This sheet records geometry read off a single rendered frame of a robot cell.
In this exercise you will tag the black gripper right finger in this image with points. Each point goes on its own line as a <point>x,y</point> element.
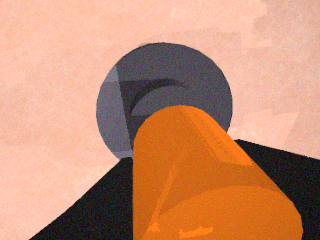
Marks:
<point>297,176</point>

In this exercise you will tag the orange knob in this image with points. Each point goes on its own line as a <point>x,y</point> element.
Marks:
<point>192,181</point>

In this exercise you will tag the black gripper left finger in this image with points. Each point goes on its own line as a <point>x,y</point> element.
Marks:
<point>105,212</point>

